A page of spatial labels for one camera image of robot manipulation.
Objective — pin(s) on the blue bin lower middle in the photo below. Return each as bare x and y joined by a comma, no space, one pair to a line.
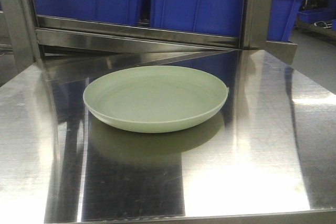
214,17

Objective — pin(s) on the blue bin lower right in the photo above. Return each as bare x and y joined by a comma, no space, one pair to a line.
283,15

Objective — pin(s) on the background metal shelf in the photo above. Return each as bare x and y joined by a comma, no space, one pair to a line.
326,28

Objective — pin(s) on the green round plate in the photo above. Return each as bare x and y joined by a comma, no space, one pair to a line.
155,99

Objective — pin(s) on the small blue tray background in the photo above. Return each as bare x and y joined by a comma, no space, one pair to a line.
316,15

